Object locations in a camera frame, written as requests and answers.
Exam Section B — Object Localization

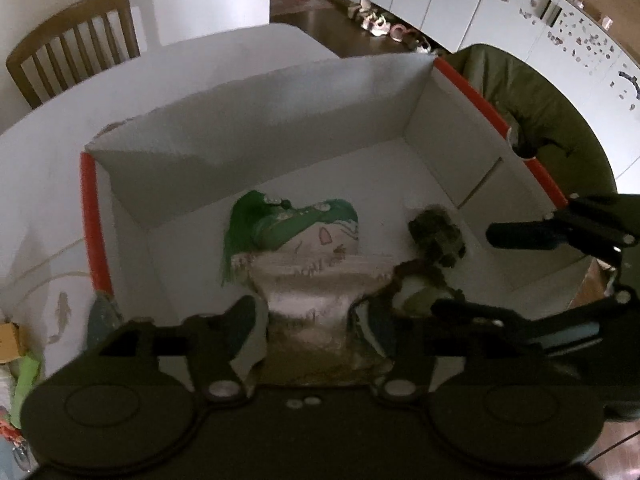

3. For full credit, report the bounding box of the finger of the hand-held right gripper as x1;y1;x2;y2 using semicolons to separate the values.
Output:
486;192;640;265
431;287;635;347

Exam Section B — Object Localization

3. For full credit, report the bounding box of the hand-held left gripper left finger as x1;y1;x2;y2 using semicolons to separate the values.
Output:
99;295;258;404

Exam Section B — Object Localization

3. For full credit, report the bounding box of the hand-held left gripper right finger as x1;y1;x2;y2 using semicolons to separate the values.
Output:
351;300;547;404

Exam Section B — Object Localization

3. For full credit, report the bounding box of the silver snack packet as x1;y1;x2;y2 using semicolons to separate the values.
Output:
232;252;396;386

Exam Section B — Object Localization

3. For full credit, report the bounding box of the brown bead bracelet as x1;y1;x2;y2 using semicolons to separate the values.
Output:
390;204;467;311

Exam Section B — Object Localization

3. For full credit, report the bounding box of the red cardboard box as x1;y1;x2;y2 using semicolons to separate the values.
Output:
80;52;618;391

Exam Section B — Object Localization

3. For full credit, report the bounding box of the green white tube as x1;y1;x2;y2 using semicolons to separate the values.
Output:
12;355;46;411

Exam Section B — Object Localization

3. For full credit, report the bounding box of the yellow small box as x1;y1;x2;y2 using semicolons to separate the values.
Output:
0;321;26;365

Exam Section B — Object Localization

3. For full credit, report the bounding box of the red toy keychain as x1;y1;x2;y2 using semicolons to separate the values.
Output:
0;410;26;446

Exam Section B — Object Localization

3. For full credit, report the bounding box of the green padded chair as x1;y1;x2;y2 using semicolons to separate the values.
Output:
442;44;618;196

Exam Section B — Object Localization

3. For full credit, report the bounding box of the dark speckled mat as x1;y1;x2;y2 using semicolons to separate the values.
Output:
87;294;123;356

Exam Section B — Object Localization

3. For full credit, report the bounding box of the sticker-covered white cabinet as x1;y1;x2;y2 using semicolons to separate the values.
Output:
452;0;640;181

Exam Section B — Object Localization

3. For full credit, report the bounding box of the white shoe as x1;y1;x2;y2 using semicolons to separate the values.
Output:
362;12;393;36

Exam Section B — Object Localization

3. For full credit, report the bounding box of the patterned rug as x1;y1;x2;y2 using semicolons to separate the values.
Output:
270;0;331;16

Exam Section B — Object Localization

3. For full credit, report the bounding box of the wooden chair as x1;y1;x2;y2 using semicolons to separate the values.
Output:
6;0;141;110

